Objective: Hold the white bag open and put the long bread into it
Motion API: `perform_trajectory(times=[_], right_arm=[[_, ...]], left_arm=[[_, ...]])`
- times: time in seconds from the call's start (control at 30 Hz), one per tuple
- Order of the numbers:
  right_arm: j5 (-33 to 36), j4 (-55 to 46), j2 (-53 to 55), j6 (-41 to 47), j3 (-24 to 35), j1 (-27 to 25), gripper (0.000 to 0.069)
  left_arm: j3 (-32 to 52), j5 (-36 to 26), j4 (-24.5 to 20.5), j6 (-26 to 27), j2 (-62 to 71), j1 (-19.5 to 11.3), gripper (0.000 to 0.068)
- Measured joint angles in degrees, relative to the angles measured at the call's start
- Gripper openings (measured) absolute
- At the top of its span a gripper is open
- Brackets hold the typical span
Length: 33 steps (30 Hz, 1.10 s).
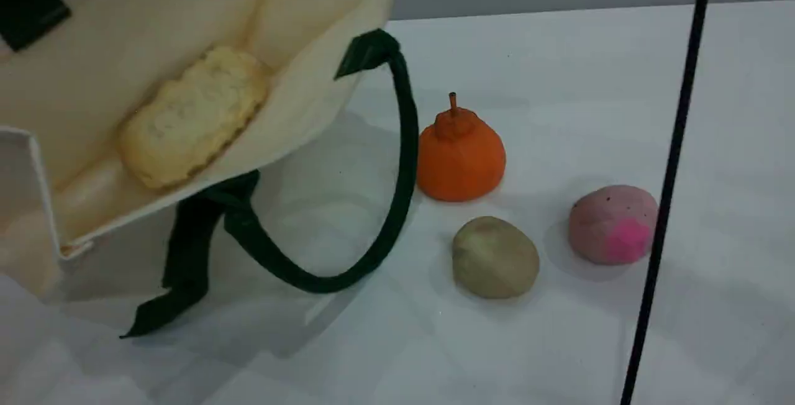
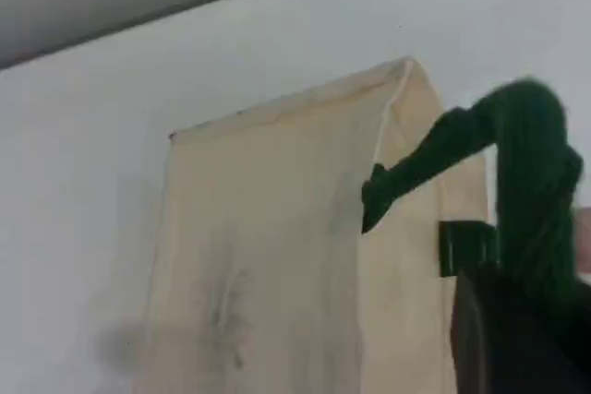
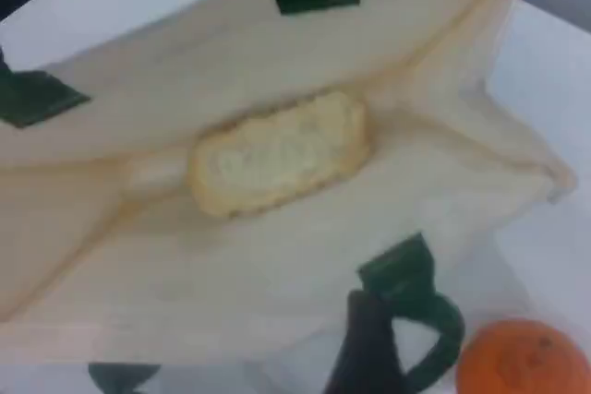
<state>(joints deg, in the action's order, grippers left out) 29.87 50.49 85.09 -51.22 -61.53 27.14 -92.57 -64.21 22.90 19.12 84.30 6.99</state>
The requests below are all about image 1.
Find pink purple round toy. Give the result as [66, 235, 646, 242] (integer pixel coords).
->
[568, 184, 660, 266]

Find white cloth bag green handles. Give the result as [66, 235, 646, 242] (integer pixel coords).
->
[0, 0, 420, 339]

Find orange toy fruit with stem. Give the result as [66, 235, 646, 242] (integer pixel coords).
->
[415, 92, 507, 203]

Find long striped bread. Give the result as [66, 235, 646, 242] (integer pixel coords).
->
[117, 45, 272, 192]

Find beige round toy potato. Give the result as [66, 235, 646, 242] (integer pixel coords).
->
[452, 216, 540, 301]

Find thin black straight cable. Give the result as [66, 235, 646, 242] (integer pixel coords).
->
[619, 0, 717, 405]

